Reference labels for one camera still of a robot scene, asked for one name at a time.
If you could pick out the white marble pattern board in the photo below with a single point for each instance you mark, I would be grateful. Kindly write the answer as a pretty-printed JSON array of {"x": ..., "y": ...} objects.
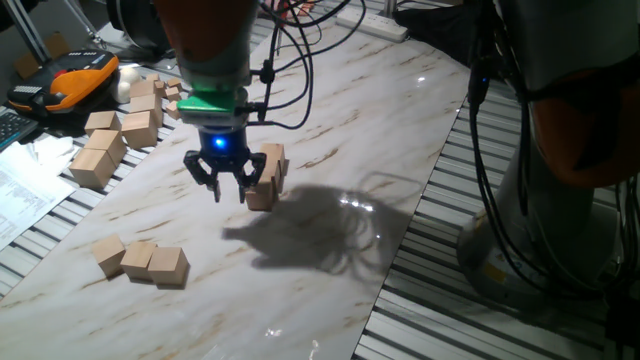
[{"x": 200, "y": 310}]

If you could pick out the orange black teach pendant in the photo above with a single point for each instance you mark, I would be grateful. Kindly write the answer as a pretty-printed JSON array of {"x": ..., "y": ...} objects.
[{"x": 65, "y": 82}]

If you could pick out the white power strip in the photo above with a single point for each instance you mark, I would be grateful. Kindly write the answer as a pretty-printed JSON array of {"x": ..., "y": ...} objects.
[{"x": 372, "y": 22}]

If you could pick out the black round drum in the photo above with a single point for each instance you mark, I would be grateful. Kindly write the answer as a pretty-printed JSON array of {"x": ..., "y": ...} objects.
[{"x": 135, "y": 22}]

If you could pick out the tiny wooden cube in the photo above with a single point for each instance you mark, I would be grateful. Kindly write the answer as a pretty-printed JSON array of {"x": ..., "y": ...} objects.
[
  {"x": 174, "y": 82},
  {"x": 160, "y": 87},
  {"x": 152, "y": 77},
  {"x": 171, "y": 110},
  {"x": 172, "y": 94}
]

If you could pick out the large wooden cube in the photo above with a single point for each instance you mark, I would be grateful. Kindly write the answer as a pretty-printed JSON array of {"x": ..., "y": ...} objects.
[
  {"x": 92, "y": 167},
  {"x": 106, "y": 145},
  {"x": 146, "y": 107},
  {"x": 140, "y": 129},
  {"x": 102, "y": 121},
  {"x": 142, "y": 89}
]

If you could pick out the brown cardboard piece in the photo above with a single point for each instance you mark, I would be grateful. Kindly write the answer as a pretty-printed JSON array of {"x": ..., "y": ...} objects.
[{"x": 27, "y": 62}]

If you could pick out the green gripper mounting adapter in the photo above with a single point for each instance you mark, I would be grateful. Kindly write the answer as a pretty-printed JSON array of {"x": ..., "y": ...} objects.
[{"x": 210, "y": 102}]

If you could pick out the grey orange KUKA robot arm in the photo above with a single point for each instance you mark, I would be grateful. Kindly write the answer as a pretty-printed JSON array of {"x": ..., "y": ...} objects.
[{"x": 550, "y": 40}]

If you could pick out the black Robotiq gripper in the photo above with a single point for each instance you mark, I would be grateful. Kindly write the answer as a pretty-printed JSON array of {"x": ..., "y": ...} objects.
[{"x": 222, "y": 150}]

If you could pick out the black computer keyboard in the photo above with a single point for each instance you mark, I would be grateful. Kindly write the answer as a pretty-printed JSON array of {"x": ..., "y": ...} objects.
[{"x": 12, "y": 127}]

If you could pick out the white rounded figurine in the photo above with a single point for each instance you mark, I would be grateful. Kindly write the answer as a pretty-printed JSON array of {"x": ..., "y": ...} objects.
[{"x": 125, "y": 82}]

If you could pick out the crumpled white tissue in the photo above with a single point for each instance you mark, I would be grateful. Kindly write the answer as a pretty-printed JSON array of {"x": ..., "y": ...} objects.
[{"x": 52, "y": 150}]

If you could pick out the printed white paper sheet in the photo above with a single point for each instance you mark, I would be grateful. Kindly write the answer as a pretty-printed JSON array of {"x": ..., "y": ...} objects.
[{"x": 25, "y": 195}]

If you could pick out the thin aluminium frame strut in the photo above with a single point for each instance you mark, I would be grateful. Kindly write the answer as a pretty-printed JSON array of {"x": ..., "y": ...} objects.
[{"x": 22, "y": 22}]

